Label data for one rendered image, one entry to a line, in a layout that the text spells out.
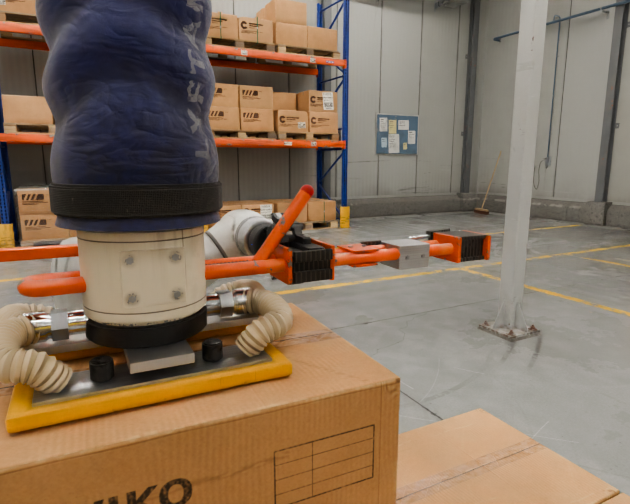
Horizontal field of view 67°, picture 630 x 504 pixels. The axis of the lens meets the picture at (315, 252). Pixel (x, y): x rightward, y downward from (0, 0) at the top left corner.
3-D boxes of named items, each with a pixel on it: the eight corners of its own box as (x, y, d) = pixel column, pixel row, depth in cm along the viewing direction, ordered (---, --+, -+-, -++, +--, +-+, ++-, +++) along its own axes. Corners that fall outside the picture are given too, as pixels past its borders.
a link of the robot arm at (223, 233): (285, 244, 108) (236, 276, 104) (260, 234, 121) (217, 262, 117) (263, 203, 104) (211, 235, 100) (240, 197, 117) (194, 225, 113)
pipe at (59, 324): (4, 397, 53) (-2, 348, 52) (24, 327, 75) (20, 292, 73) (287, 346, 68) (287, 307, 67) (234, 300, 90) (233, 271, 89)
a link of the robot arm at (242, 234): (274, 255, 107) (285, 260, 102) (235, 259, 103) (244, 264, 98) (274, 215, 105) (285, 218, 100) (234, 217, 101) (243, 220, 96)
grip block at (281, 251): (290, 286, 75) (290, 249, 74) (267, 273, 83) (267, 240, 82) (337, 281, 79) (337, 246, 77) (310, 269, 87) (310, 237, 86)
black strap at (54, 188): (47, 223, 53) (43, 186, 52) (53, 205, 73) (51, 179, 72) (243, 214, 63) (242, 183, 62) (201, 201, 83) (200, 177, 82)
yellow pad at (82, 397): (6, 436, 52) (0, 393, 51) (15, 396, 60) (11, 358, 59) (293, 375, 67) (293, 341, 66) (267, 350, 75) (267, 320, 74)
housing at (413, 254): (399, 270, 86) (400, 246, 85) (378, 263, 92) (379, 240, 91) (430, 267, 89) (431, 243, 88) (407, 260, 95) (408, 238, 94)
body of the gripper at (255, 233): (281, 219, 100) (300, 225, 92) (281, 259, 102) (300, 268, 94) (247, 221, 97) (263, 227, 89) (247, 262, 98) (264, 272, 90)
